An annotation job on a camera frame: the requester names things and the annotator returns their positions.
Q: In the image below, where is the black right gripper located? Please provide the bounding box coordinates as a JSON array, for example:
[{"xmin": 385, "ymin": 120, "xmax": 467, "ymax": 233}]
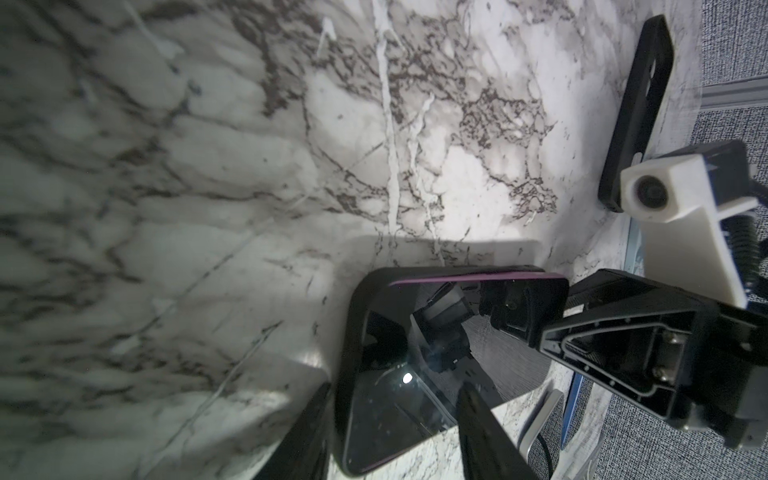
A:
[{"xmin": 538, "ymin": 269, "xmax": 767, "ymax": 450}]

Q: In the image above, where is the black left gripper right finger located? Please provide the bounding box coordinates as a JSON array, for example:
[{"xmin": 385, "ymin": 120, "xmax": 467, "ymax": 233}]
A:
[{"xmin": 457, "ymin": 382, "xmax": 537, "ymax": 480}]

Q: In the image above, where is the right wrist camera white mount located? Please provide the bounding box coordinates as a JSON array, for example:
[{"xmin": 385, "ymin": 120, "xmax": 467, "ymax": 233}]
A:
[{"xmin": 620, "ymin": 140, "xmax": 761, "ymax": 308}]

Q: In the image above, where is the black phone case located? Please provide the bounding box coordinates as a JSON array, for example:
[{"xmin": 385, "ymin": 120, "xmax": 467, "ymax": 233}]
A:
[
  {"xmin": 333, "ymin": 265, "xmax": 570, "ymax": 478},
  {"xmin": 597, "ymin": 15, "xmax": 675, "ymax": 213}
]

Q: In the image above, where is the purple phone black screen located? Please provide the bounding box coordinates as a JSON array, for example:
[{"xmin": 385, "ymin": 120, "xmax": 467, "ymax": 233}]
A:
[{"xmin": 344, "ymin": 271, "xmax": 568, "ymax": 474}]

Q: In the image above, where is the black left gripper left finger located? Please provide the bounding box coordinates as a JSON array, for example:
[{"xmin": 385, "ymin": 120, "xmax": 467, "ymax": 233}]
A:
[{"xmin": 254, "ymin": 382, "xmax": 332, "ymax": 480}]

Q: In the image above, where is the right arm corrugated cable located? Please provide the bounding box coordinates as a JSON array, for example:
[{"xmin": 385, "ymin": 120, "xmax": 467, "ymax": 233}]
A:
[{"xmin": 722, "ymin": 179, "xmax": 768, "ymax": 301}]

